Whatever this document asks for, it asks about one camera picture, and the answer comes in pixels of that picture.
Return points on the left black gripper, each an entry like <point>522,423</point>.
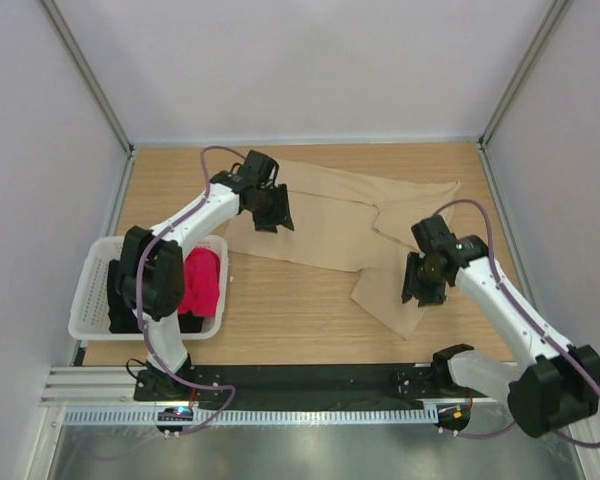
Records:
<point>279,214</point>

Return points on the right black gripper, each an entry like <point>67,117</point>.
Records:
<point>411,287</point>

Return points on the beige t shirt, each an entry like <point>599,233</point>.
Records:
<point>350,222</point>

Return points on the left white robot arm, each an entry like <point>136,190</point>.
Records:
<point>151,276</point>

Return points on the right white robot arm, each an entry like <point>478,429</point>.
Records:
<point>552,383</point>

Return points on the pink t shirt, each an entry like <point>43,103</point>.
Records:
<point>202,290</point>

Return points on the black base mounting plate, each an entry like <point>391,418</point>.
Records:
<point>310,388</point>

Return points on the black t shirt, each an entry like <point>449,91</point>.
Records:
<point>122,319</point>

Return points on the white plastic laundry basket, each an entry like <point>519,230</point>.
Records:
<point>89,319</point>

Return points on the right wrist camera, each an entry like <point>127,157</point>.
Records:
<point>432,232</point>

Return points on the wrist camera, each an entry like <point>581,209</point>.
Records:
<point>257,169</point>
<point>432,232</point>

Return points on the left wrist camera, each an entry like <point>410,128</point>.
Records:
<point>257,169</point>

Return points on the white slotted cable duct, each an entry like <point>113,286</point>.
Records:
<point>182,417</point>

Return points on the aluminium front rail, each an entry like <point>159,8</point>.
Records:
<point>116,384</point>

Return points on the left aluminium frame post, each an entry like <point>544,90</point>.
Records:
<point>69,42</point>

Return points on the aluminium frame post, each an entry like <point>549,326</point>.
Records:
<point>69,42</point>
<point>532,54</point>

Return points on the right aluminium frame post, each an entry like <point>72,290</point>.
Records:
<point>532,54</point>

